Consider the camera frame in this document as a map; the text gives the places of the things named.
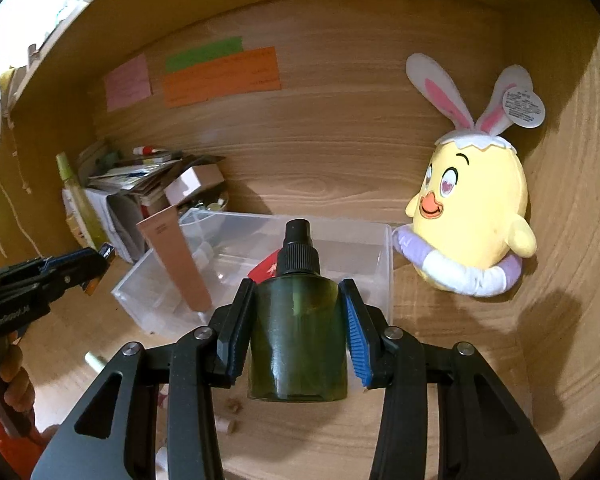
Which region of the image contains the green paper note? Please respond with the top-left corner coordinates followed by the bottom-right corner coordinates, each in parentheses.
top-left (165, 36), bottom-right (243, 73)

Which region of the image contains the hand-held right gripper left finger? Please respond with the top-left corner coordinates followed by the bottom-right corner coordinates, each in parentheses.
top-left (30, 277), bottom-right (257, 480)

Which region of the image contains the dark green spray bottle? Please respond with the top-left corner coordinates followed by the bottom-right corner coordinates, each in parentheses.
top-left (247, 218), bottom-right (350, 403)

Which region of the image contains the white cable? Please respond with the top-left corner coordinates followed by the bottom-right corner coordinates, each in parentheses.
top-left (0, 72), bottom-right (46, 261)

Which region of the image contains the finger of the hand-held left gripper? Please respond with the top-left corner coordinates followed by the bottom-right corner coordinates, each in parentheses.
top-left (0, 246), bottom-right (109, 287)
top-left (39, 259), bottom-right (113, 306)

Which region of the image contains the clear plastic storage bin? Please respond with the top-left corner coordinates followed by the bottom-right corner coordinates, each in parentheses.
top-left (111, 208), bottom-right (395, 337)

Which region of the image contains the white cream tube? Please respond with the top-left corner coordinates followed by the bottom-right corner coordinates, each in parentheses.
top-left (61, 187), bottom-right (88, 241)

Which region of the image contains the small cardboard box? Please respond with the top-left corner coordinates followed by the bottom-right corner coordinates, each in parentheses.
top-left (164, 164), bottom-right (226, 206)

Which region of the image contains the orange paper note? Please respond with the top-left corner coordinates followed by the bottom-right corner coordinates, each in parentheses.
top-left (162, 46), bottom-right (282, 109)

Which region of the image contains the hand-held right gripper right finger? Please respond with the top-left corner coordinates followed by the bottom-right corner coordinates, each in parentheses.
top-left (339, 278), bottom-right (561, 480)

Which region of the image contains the yellow chick plush toy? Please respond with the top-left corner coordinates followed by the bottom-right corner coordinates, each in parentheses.
top-left (391, 52), bottom-right (547, 298)

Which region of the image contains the white paper box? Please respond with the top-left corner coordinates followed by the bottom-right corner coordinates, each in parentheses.
top-left (85, 187), bottom-right (148, 263)

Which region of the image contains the person's left hand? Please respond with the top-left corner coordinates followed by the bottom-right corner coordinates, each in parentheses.
top-left (0, 344), bottom-right (39, 434)

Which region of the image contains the pink paper note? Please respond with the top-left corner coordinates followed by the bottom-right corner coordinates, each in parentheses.
top-left (104, 54), bottom-right (152, 112)

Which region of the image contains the stack of books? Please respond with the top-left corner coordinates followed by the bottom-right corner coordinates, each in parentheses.
top-left (77, 149), bottom-right (226, 197)

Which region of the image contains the yellow-green spray bottle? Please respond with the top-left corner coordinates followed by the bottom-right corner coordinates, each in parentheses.
top-left (55, 152), bottom-right (110, 251)

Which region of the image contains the red tea packet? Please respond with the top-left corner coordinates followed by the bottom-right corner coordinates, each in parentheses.
top-left (247, 252), bottom-right (281, 283)

